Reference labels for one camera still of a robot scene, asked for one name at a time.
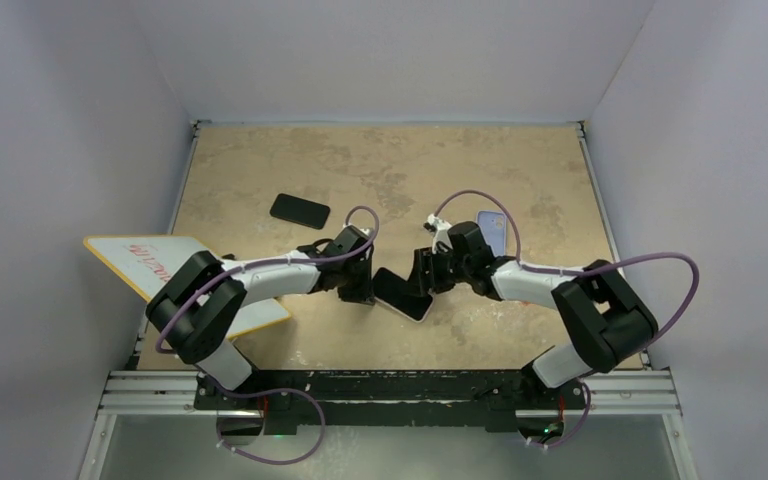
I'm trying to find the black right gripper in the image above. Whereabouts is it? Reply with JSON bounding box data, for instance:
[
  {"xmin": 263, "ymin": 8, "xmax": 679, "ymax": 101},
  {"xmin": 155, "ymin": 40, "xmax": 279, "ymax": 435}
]
[{"xmin": 402, "ymin": 247, "xmax": 471, "ymax": 298}]

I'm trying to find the purple smartphone with black screen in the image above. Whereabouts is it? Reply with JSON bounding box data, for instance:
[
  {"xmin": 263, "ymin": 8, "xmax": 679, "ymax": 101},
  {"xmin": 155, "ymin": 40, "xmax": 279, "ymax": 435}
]
[{"xmin": 371, "ymin": 267, "xmax": 433, "ymax": 322}]

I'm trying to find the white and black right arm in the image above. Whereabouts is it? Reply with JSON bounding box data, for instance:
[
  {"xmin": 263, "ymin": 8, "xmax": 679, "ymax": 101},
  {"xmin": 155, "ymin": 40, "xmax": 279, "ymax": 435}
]
[{"xmin": 396, "ymin": 221, "xmax": 658, "ymax": 407}]

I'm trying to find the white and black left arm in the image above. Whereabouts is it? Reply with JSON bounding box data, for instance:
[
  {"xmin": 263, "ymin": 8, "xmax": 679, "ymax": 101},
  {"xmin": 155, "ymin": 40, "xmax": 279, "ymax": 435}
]
[{"xmin": 146, "ymin": 225, "xmax": 376, "ymax": 409}]

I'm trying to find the black phone on table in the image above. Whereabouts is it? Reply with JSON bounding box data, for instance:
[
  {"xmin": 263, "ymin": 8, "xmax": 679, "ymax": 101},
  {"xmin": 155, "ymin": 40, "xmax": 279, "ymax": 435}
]
[{"xmin": 269, "ymin": 193, "xmax": 331, "ymax": 230}]

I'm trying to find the lavender phone case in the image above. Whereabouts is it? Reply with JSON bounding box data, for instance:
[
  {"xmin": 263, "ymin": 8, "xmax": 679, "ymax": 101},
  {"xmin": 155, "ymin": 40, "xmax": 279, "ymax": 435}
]
[{"xmin": 476, "ymin": 210, "xmax": 507, "ymax": 256}]

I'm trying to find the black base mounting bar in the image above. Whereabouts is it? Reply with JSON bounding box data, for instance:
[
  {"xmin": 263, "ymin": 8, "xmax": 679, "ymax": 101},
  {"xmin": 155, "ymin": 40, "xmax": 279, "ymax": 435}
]
[{"xmin": 194, "ymin": 369, "xmax": 588, "ymax": 437}]

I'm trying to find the white board with yellow edge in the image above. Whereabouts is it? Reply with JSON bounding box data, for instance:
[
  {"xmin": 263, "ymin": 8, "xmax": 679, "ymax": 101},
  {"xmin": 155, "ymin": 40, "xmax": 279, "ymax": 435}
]
[{"xmin": 84, "ymin": 235, "xmax": 291, "ymax": 340}]

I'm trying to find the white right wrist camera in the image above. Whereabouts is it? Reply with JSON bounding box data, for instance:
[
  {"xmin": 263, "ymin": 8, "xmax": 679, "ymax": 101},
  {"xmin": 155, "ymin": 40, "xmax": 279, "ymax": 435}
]
[{"xmin": 423, "ymin": 214, "xmax": 451, "ymax": 253}]

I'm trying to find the aluminium frame rail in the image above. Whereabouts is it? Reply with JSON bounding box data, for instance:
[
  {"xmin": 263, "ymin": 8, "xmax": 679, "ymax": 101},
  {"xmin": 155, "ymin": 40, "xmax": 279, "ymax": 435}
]
[{"xmin": 97, "ymin": 370, "xmax": 682, "ymax": 416}]

